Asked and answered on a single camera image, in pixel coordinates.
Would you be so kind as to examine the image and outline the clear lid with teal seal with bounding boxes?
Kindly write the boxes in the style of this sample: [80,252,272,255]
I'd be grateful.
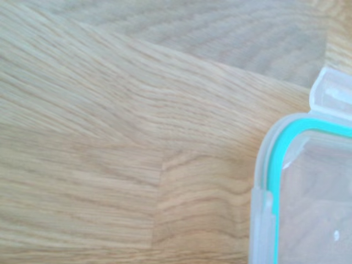
[248,65,352,264]

